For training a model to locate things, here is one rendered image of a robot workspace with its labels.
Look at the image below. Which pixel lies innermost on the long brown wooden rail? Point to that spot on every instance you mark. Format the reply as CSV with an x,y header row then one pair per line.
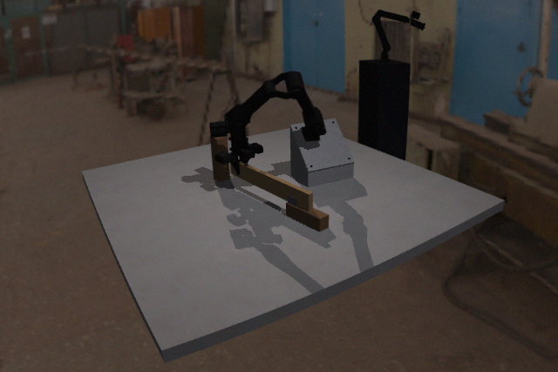
x,y
274,185

